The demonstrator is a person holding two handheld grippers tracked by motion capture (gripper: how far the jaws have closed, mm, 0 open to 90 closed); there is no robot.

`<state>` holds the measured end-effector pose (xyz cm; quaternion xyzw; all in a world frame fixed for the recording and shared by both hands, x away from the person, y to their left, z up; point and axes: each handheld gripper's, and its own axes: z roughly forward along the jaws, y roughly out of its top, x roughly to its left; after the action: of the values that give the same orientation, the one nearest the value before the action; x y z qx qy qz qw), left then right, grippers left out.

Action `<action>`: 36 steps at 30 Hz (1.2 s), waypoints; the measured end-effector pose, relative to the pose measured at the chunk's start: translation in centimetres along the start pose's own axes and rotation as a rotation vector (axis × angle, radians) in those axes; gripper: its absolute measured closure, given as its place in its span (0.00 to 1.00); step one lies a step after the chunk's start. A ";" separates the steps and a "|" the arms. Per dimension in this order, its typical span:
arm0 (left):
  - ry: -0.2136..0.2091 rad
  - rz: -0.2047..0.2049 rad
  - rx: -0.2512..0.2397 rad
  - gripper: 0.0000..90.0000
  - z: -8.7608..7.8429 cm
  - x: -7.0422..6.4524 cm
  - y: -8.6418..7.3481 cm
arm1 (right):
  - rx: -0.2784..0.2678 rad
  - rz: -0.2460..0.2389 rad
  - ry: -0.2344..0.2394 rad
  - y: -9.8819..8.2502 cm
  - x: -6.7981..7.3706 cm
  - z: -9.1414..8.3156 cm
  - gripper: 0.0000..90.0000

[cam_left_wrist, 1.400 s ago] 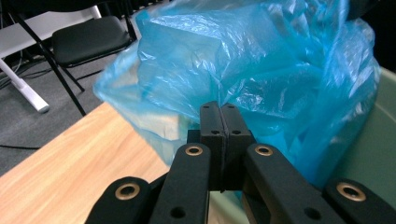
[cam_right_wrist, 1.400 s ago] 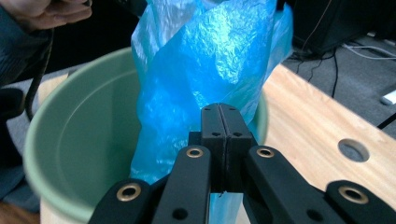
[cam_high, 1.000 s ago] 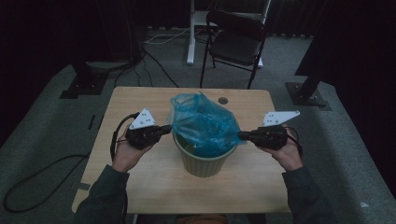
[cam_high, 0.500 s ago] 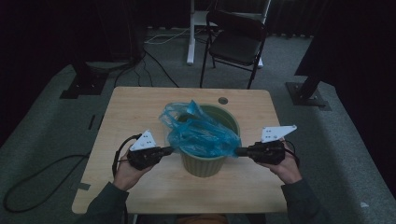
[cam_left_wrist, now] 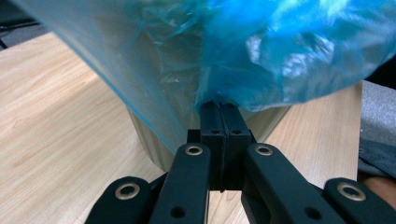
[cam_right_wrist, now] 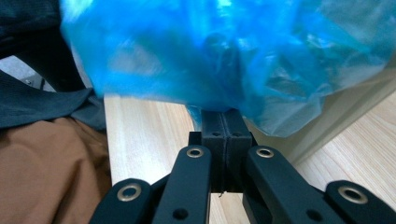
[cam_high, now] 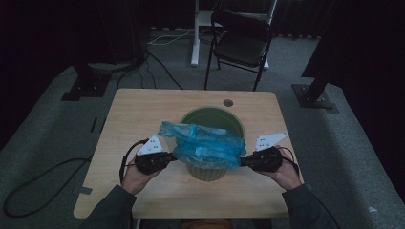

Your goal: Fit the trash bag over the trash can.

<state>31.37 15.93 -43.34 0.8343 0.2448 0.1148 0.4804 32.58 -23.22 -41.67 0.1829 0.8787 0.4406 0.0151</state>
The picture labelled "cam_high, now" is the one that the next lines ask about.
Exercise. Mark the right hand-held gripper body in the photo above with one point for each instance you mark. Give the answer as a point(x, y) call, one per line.
point(267, 160)

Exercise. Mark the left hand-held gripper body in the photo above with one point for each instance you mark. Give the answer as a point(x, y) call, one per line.
point(151, 162)

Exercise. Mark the blue plastic bag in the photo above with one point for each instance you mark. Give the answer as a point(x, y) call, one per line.
point(203, 146)

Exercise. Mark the green plastic bin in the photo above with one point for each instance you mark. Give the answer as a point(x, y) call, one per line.
point(213, 119)

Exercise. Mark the person's left hand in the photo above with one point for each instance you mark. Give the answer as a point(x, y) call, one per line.
point(137, 181)

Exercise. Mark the person's right hand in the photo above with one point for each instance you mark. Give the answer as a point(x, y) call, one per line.
point(288, 176)

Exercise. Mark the grey tape piece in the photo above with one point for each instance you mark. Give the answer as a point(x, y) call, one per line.
point(310, 186)
point(86, 191)

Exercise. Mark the dark floor tape strip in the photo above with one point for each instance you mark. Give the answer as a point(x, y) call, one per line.
point(93, 124)

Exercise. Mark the black slanted stand base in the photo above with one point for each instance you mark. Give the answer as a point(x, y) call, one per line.
point(310, 98)

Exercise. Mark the black square stand base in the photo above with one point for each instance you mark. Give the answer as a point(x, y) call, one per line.
point(86, 87)

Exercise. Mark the grey round stand base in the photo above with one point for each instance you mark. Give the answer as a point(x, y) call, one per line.
point(108, 66)

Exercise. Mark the black folding chair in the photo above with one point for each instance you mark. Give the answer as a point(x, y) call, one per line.
point(242, 47)

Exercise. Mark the white floor scrap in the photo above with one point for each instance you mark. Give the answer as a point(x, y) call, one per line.
point(372, 209)

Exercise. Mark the dark curtain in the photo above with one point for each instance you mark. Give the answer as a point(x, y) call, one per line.
point(366, 63)

